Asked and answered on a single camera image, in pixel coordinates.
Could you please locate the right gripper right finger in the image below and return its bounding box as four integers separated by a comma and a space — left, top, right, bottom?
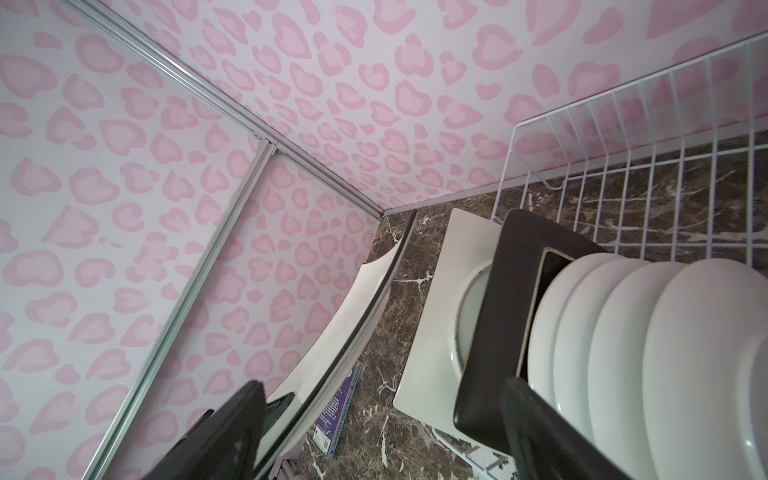
500, 376, 628, 479

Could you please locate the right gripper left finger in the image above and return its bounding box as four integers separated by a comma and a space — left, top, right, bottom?
145, 380, 267, 480

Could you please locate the square white plate round well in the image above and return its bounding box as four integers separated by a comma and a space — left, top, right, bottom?
393, 209, 501, 442

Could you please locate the purple book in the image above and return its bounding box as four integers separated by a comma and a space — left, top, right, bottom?
308, 362, 364, 459

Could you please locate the dark brown square plate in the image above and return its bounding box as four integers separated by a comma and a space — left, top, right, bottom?
453, 209, 606, 455

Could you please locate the white wire dish rack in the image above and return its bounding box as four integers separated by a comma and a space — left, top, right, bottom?
431, 29, 768, 480

